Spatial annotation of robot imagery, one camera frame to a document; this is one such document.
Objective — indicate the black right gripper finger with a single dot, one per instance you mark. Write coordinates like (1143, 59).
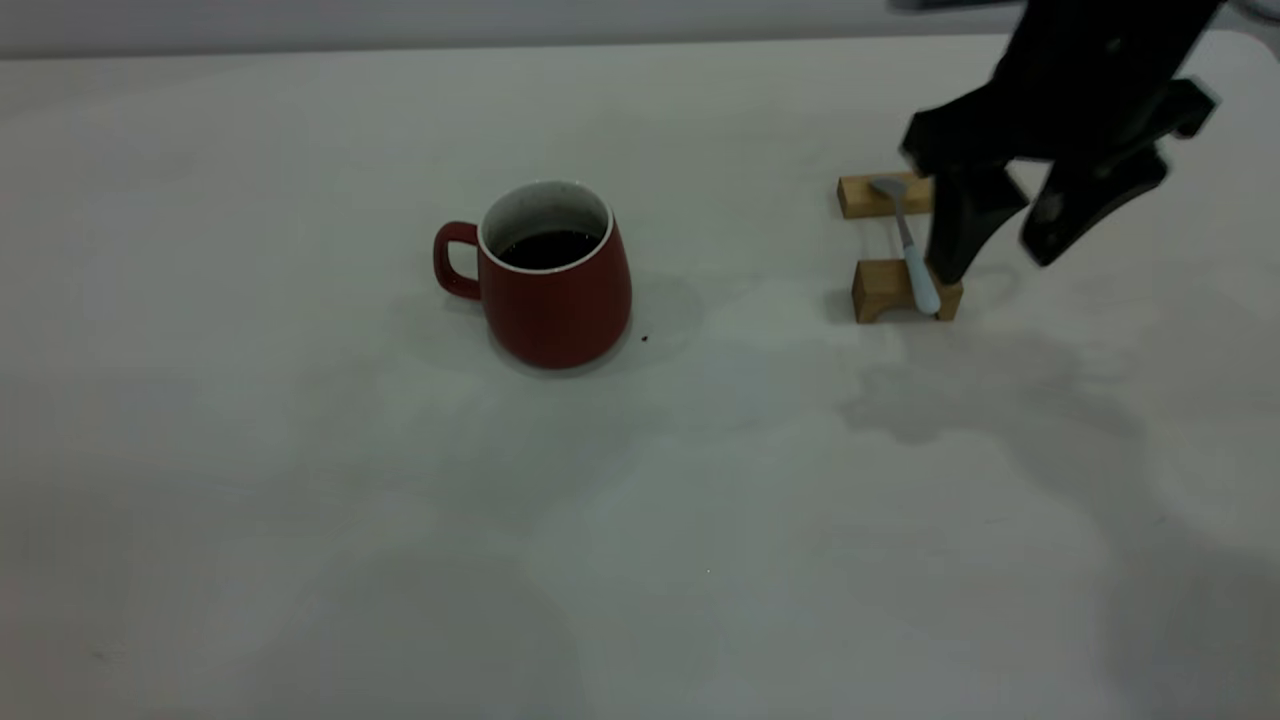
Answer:
(1085, 200)
(970, 215)

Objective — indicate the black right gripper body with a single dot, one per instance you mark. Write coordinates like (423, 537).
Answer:
(1090, 80)

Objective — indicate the red ceramic cup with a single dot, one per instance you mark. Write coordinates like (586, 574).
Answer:
(555, 310)

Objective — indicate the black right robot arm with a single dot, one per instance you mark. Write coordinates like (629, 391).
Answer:
(950, 4)

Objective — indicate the arched wooden block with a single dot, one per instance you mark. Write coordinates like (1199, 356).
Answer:
(882, 282)

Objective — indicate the flat wooden block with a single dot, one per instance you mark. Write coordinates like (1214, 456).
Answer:
(860, 196)

